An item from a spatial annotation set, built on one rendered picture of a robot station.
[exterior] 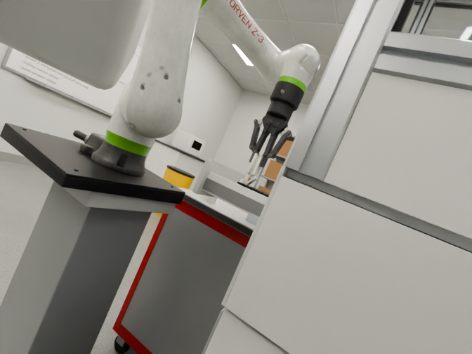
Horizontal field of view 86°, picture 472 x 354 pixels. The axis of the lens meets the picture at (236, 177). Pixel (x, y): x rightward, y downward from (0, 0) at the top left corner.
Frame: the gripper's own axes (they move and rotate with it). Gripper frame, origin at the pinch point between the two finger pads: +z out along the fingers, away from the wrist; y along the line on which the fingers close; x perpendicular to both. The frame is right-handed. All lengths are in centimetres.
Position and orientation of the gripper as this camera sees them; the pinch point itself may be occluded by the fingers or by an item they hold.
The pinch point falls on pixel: (256, 165)
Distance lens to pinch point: 80.1
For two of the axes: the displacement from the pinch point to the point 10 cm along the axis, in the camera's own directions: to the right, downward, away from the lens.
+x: -3.9, -1.6, -9.1
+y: -8.3, -3.8, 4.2
